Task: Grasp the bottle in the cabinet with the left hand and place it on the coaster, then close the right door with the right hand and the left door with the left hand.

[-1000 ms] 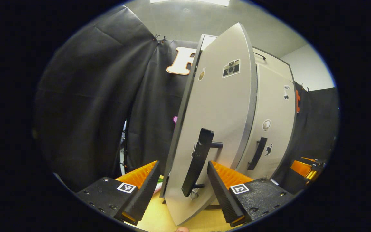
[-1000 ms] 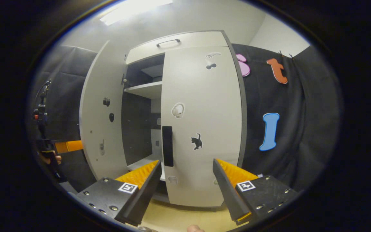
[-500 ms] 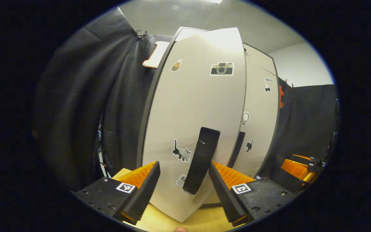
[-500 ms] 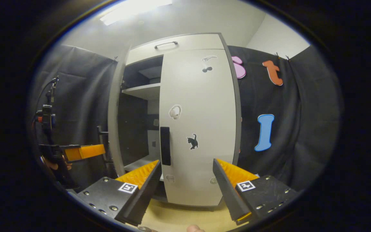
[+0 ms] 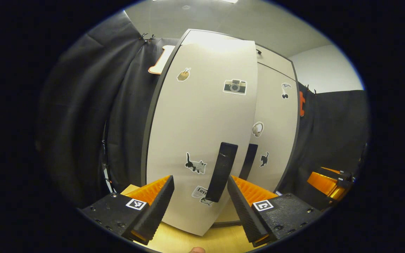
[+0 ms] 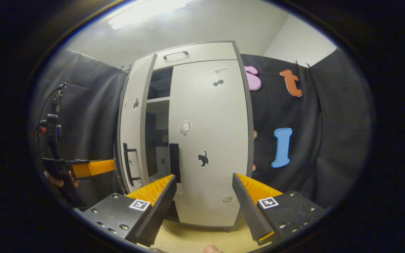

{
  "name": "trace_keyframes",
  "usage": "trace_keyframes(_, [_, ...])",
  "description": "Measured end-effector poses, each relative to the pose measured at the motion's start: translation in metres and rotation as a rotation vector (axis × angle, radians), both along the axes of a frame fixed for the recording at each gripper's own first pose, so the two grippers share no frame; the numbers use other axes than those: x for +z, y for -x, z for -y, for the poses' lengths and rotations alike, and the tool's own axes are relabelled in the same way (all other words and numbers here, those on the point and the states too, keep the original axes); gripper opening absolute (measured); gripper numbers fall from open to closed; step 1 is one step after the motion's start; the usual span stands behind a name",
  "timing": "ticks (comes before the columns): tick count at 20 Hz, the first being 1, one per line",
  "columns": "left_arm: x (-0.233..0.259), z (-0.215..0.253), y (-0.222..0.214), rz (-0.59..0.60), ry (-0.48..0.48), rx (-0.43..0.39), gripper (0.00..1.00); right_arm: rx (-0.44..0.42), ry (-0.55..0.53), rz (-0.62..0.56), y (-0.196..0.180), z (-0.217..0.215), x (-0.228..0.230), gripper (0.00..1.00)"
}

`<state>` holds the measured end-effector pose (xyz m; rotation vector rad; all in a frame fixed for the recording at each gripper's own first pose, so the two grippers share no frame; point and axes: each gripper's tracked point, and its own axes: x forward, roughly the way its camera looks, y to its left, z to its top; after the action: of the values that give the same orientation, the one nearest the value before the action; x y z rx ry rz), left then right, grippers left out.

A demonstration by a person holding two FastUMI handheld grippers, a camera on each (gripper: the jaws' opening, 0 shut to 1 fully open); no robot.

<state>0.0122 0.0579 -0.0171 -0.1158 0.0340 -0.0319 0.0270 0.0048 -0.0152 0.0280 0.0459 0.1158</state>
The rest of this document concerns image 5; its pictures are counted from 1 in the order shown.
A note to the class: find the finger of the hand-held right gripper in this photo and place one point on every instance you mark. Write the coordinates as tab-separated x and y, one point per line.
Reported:
338	173
320	184

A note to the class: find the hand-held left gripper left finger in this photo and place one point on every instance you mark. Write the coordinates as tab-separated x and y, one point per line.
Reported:
160	202

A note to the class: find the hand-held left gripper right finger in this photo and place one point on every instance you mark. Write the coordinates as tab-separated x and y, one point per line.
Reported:
243	207

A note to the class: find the white cabinet door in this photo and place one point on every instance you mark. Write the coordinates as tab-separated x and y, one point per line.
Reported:
276	112
195	123

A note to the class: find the white and grey cabinet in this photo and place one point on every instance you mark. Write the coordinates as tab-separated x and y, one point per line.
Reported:
144	151

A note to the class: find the ceiling light panel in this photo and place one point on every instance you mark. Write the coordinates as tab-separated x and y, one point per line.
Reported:
229	1

